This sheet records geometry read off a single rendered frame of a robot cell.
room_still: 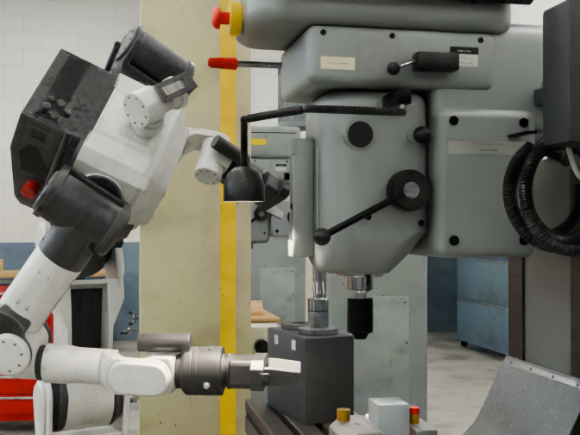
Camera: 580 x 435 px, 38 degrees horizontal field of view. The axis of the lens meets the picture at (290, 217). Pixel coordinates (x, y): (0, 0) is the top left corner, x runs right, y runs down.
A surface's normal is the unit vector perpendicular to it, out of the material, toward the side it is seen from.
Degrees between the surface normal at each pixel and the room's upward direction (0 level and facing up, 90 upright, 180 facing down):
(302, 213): 90
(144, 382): 99
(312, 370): 90
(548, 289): 90
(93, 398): 83
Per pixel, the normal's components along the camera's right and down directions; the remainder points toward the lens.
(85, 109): 0.43, -0.54
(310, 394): 0.39, -0.01
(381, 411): 0.18, -0.01
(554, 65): -0.98, 0.00
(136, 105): -0.60, 0.42
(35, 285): -0.05, 0.17
